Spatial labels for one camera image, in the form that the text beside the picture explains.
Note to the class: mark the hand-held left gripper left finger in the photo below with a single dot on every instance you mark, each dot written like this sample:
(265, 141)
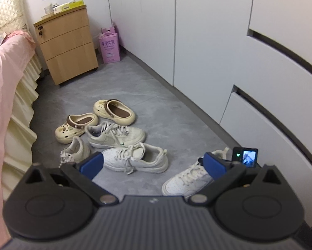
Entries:
(92, 162)

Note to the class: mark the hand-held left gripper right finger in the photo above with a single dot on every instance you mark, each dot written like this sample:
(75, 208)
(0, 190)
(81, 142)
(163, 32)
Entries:
(214, 165)

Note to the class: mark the beige lace-up sneaker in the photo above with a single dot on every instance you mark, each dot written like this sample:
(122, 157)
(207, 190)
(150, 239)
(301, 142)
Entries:
(111, 140)
(79, 151)

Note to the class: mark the white lace-up sneaker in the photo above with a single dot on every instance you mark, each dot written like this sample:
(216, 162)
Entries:
(145, 165)
(182, 181)

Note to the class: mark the cream clog with charms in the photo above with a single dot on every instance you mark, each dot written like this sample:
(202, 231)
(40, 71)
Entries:
(119, 116)
(75, 129)

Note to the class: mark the cream ruffled bed skirt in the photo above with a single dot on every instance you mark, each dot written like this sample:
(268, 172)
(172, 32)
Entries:
(23, 109)

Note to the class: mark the pink carton box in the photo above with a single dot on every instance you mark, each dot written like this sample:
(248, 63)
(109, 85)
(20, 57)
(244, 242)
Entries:
(109, 49)

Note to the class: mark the wooden nightstand with drawers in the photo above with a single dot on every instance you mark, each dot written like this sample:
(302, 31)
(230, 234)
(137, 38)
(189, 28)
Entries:
(67, 47)

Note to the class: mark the pink blanket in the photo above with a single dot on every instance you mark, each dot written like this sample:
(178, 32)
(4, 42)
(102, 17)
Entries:
(2, 83)

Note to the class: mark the white wardrobe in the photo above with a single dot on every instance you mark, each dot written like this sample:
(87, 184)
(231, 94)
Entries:
(210, 31)

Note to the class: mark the bunch of keys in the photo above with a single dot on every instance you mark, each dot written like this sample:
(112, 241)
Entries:
(41, 32)

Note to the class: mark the yellow flat box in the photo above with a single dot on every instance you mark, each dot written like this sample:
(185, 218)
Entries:
(70, 6)

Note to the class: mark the clear cup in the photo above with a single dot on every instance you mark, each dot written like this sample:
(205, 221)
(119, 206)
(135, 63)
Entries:
(48, 10)

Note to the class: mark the cream quilted headboard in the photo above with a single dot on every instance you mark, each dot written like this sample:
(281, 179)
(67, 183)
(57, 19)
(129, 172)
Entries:
(4, 10)

